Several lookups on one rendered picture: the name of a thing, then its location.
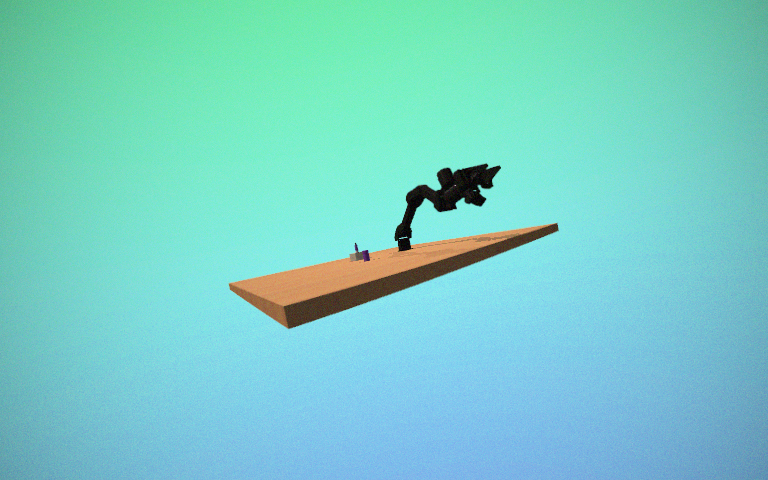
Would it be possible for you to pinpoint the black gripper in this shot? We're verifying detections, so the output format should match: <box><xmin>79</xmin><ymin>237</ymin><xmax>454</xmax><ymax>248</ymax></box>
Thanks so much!
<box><xmin>453</xmin><ymin>164</ymin><xmax>501</xmax><ymax>198</ymax></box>

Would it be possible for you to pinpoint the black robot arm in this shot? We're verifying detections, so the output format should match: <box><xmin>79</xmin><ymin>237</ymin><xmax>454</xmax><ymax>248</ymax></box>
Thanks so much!
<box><xmin>394</xmin><ymin>167</ymin><xmax>486</xmax><ymax>252</ymax></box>

